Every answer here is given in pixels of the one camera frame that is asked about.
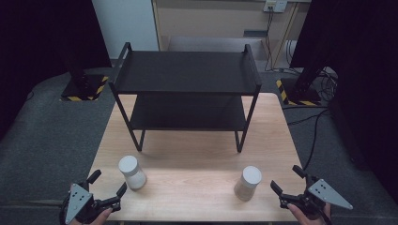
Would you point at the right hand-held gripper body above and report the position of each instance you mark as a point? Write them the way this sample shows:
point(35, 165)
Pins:
point(325, 193)

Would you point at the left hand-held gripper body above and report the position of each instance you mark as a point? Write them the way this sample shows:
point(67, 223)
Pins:
point(78, 200)

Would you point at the white powder glass jar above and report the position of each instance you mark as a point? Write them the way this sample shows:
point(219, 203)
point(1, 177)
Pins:
point(133, 173)

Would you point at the brown powder glass jar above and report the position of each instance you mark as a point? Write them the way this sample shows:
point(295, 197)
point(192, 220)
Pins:
point(248, 184)

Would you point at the black two-tier metal shelf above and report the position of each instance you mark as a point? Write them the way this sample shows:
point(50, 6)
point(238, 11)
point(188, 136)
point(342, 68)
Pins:
point(187, 73)

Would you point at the person's left hand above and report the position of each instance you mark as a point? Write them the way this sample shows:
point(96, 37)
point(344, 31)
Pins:
point(100, 217)

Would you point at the person's right hand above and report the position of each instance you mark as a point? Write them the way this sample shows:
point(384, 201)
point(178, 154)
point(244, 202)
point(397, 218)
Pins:
point(302, 216)

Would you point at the dark curtain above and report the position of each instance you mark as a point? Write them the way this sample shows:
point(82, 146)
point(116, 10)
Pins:
point(40, 40)
point(366, 78)

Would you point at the beige wooden cabinet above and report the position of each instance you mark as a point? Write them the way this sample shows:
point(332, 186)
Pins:
point(206, 22)

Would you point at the white wall socket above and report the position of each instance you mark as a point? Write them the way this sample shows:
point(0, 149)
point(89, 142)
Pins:
point(275, 5)

